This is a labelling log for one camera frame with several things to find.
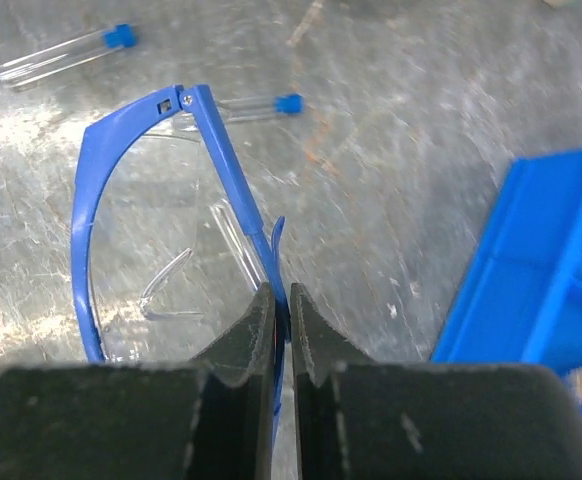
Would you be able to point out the blue cap test tube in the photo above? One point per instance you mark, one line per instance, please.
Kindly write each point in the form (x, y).
(260, 108)
(30, 69)

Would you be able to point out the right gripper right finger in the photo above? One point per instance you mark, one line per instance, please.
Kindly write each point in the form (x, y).
(357, 418)

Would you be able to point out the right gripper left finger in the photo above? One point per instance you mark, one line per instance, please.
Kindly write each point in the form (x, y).
(207, 418)

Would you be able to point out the blue divided storage bin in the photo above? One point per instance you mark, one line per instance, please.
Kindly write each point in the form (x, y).
(521, 298)

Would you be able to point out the blue safety glasses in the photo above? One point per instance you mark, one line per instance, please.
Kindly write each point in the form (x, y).
(104, 144)

